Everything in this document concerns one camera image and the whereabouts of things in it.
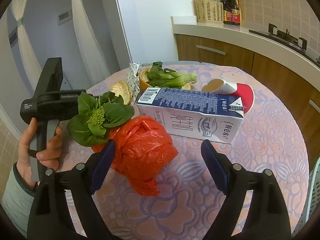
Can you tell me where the white curtain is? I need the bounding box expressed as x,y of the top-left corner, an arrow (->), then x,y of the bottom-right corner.
10,0 -> 110,89

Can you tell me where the wooden kitchen cabinet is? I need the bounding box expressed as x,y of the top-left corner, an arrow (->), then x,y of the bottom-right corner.
175,34 -> 319,165

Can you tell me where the red plastic bag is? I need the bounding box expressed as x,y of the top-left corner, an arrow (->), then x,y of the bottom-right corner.
88,116 -> 178,196

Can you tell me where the green bok choy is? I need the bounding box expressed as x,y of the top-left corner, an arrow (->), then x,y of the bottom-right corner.
148,61 -> 197,89

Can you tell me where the black gas stove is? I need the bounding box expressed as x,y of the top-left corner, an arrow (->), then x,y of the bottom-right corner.
248,23 -> 319,67

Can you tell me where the white refrigerator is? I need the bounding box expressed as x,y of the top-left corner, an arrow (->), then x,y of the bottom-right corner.
98,0 -> 222,78

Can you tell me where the blue white milk carton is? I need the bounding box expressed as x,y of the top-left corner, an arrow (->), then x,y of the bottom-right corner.
137,87 -> 244,144

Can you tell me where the pale yellow citrus peel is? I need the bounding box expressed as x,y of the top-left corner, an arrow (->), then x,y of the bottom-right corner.
110,81 -> 131,105

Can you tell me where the polka dot paper napkin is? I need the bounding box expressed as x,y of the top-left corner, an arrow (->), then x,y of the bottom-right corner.
126,63 -> 140,105

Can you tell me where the beige plastic utensil basket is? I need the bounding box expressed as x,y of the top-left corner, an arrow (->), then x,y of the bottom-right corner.
193,0 -> 223,24

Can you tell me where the dark soy sauce bottle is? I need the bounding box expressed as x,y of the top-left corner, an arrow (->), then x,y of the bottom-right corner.
221,0 -> 241,26

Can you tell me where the person left hand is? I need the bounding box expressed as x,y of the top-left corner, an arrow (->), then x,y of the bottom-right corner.
16,118 -> 62,190

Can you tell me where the red white paper cup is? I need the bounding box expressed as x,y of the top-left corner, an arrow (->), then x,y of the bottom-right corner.
201,78 -> 254,114

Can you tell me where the light blue trash basket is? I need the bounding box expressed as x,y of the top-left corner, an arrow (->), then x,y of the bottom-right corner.
292,158 -> 319,238

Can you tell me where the leafy green vegetable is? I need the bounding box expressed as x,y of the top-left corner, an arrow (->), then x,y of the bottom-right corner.
67,92 -> 135,147

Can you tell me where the light green sleeve forearm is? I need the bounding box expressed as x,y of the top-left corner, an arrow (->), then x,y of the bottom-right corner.
1,163 -> 36,238

